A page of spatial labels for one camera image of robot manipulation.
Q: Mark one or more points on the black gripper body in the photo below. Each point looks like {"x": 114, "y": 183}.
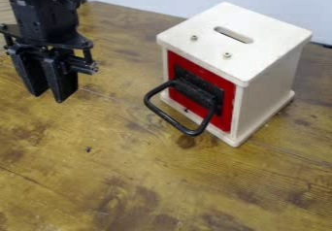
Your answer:
{"x": 47, "y": 24}

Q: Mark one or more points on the white wooden box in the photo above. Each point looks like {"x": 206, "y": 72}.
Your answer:
{"x": 245, "y": 53}

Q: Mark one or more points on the red drawer with black handle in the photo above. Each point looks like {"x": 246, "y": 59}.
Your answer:
{"x": 201, "y": 91}

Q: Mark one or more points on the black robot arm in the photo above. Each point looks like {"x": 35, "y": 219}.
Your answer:
{"x": 48, "y": 50}

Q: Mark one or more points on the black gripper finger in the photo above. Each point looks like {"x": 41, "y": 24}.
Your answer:
{"x": 60, "y": 78}
{"x": 28, "y": 67}

